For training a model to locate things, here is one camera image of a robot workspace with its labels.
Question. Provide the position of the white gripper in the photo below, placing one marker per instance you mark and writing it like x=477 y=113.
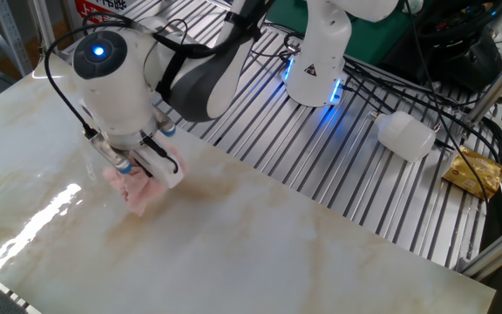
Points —
x=164 y=170

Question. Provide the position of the pink fluffy cleaning cloth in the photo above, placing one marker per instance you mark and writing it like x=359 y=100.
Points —
x=137 y=196

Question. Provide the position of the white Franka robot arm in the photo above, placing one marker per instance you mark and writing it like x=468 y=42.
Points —
x=116 y=96

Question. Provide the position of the marble pattern tabletop sheet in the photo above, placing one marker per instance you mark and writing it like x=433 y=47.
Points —
x=320 y=261

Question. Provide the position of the red white sign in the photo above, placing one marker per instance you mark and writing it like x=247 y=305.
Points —
x=90 y=6

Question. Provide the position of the perforated steel upright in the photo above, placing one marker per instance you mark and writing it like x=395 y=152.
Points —
x=11 y=35

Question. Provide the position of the white LED bulb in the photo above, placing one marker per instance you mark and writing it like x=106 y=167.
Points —
x=408 y=135

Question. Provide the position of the green mat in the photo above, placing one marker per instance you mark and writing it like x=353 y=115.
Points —
x=377 y=39

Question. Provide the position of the gold foil packet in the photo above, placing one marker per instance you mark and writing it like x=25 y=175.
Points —
x=473 y=172

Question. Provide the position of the black racing wheel controller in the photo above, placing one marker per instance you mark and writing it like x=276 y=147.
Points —
x=451 y=43

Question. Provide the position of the aluminium frame post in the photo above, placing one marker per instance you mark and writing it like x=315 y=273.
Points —
x=495 y=83
x=44 y=26
x=499 y=253

